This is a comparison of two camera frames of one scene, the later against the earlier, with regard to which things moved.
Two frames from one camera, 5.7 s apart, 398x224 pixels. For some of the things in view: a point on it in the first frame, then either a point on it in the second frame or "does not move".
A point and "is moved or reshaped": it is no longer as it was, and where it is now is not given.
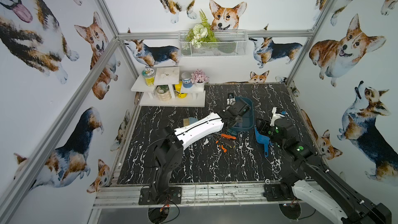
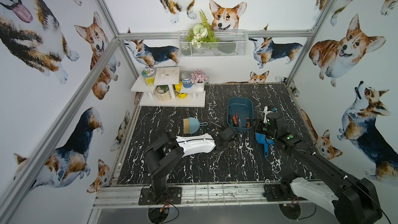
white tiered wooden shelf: (167, 91) does not move
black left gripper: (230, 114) -> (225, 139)
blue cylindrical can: (186, 77) does not move
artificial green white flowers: (200, 33) does not move
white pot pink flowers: (199, 78) does not move
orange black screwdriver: (228, 136) is moved or reshaped
